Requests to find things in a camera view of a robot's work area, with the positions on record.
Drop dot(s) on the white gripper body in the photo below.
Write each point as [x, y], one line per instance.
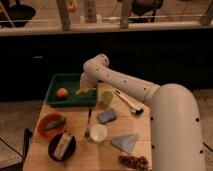
[87, 81]

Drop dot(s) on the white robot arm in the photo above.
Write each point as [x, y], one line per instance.
[176, 135]

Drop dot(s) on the green plastic tray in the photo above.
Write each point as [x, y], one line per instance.
[71, 82]

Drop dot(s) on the green plastic cup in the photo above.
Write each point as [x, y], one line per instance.
[107, 97]

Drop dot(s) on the orange fruit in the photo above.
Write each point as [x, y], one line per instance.
[62, 93]

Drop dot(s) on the blue sponge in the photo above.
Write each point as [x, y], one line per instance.
[107, 116]

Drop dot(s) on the green vegetable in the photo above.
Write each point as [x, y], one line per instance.
[55, 124]

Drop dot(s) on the white cup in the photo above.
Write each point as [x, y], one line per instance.
[98, 133]

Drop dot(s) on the orange bowl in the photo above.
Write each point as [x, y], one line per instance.
[44, 121]

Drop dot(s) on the black bowl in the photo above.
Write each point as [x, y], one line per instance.
[69, 152]

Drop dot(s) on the blue folded cloth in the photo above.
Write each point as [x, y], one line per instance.
[125, 143]

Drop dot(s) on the white box in bowl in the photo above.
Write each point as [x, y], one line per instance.
[62, 146]

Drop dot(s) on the brown grape bunch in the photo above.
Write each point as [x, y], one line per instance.
[138, 163]

